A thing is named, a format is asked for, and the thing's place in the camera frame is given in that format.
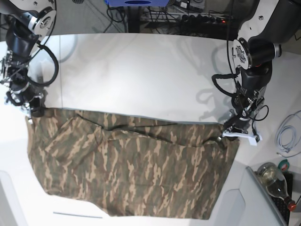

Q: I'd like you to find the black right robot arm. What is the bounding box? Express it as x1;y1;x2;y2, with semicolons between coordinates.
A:
0;0;59;123

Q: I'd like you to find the camouflage t-shirt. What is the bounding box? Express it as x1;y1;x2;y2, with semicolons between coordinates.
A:
26;108;239;220

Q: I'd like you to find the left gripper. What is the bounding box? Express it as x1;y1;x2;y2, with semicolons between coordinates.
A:
222;109;262;146

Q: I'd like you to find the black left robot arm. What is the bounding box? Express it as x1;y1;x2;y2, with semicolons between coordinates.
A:
212;0;301;145

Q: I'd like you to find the clear glass bottle red cap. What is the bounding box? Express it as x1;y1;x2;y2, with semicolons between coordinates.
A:
257;162;297;211

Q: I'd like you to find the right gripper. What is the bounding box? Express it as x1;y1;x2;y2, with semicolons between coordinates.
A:
6;87;45;124

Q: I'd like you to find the coiled white cable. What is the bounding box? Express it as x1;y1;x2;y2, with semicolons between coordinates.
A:
274;110;301;158

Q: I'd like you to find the green tape roll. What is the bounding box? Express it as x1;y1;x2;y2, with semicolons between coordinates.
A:
278;159;290;172

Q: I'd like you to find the black power strip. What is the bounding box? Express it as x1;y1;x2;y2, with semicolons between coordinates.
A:
181;14;230;24

